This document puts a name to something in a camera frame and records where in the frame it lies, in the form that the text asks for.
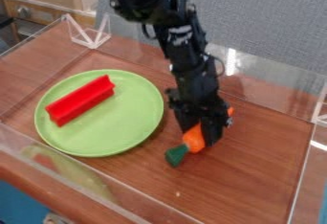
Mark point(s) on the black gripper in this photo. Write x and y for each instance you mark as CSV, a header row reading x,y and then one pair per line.
x,y
195,101

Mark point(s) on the wooden cabinet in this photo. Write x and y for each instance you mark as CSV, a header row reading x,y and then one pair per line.
x,y
33,14

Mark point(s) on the clear acrylic enclosure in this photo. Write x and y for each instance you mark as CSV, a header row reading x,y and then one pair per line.
x,y
259,177

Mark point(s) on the red toy block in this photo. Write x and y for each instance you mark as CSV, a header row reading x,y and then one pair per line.
x,y
80,100

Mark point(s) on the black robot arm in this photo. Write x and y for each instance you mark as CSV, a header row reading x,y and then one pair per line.
x,y
177,31

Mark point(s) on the orange toy carrot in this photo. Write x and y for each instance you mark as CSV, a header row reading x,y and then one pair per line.
x,y
192,142

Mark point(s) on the green plate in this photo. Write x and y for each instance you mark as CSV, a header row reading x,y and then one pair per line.
x,y
112,127

